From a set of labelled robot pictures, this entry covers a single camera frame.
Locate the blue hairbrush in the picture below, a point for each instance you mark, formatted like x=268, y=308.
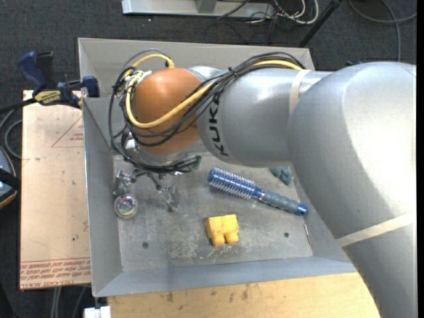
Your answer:
x=238, y=186

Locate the grey metal bin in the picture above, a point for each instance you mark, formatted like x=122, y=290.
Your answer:
x=185, y=243

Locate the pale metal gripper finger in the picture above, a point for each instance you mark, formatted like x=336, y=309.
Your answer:
x=122, y=181
x=170, y=197

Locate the yellow toy block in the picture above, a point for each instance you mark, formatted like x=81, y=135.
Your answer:
x=221, y=228

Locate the clear glass ball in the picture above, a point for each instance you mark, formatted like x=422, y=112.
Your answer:
x=126, y=206

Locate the grey-green crumpled lump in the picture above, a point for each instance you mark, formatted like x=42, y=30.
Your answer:
x=283, y=174

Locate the brown cardboard board, red print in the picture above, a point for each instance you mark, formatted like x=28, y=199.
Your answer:
x=53, y=194

